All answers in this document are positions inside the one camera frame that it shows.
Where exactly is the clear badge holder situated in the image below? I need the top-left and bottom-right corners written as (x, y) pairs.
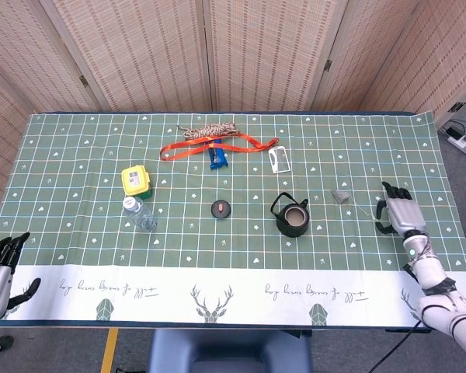
top-left (268, 147), bottom-right (292, 174)

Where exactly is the yellow-lidded green box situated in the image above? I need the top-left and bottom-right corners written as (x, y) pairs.
top-left (120, 164), bottom-right (153, 201)

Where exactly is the grey tea bag with string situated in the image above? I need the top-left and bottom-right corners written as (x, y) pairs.
top-left (331, 189), bottom-right (380, 223)

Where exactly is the orange lanyard strap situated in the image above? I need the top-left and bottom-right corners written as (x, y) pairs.
top-left (158, 133), bottom-right (280, 162)

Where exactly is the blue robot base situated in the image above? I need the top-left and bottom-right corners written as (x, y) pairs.
top-left (147, 329), bottom-right (314, 373)

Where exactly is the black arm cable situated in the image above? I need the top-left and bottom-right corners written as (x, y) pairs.
top-left (367, 320), bottom-right (426, 373)

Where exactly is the woven folding screen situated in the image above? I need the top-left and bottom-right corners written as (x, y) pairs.
top-left (0, 0), bottom-right (466, 211)

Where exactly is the striped rope bundle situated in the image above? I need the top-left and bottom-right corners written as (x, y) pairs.
top-left (177, 121), bottom-right (238, 140)

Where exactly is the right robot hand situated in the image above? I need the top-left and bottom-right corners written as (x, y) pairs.
top-left (374, 181), bottom-right (428, 238)

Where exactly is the black cast-iron teapot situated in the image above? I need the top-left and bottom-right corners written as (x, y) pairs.
top-left (270, 192), bottom-right (311, 238)

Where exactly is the clear plastic water bottle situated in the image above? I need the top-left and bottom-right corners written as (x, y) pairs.
top-left (123, 196), bottom-right (158, 233)

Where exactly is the green grid deer tablecloth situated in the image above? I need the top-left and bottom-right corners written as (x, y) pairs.
top-left (0, 112), bottom-right (466, 327)

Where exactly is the blue clip object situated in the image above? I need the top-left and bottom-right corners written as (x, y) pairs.
top-left (208, 140), bottom-right (229, 170)

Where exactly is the black teapot lid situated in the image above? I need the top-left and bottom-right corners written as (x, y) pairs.
top-left (210, 200), bottom-right (231, 219)

